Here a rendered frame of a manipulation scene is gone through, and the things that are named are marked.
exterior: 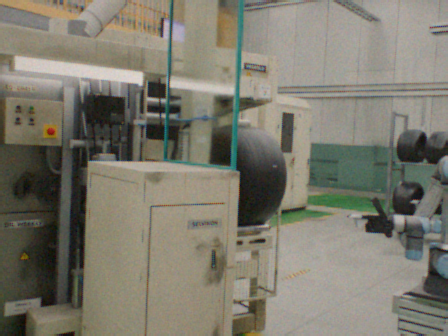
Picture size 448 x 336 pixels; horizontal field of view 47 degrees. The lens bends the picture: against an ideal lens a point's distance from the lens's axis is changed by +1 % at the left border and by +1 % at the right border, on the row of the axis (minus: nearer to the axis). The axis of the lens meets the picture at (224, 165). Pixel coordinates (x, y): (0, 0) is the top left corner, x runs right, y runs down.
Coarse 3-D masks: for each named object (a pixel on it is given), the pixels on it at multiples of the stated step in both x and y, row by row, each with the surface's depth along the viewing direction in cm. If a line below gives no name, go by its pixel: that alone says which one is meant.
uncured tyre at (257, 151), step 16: (240, 128) 276; (256, 128) 285; (240, 144) 267; (256, 144) 269; (272, 144) 275; (240, 160) 265; (256, 160) 263; (272, 160) 269; (240, 176) 264; (256, 176) 262; (272, 176) 268; (240, 192) 265; (256, 192) 263; (272, 192) 269; (240, 208) 267; (256, 208) 268; (272, 208) 275; (240, 224) 276
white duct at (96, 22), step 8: (96, 0) 260; (104, 0) 259; (112, 0) 261; (120, 0) 264; (128, 0) 270; (88, 8) 258; (96, 8) 257; (104, 8) 259; (112, 8) 262; (80, 16) 256; (88, 16) 255; (96, 16) 257; (104, 16) 260; (112, 16) 265; (88, 24) 255; (96, 24) 257; (104, 24) 262; (88, 32) 255; (96, 32) 260
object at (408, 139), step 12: (408, 132) 768; (420, 132) 764; (432, 132) 754; (444, 132) 742; (408, 144) 755; (420, 144) 800; (432, 144) 735; (444, 144) 727; (408, 156) 760; (420, 156) 797; (432, 156) 737; (396, 192) 768; (408, 192) 758; (420, 192) 800; (396, 204) 767; (408, 204) 756; (432, 216) 777; (432, 228) 759
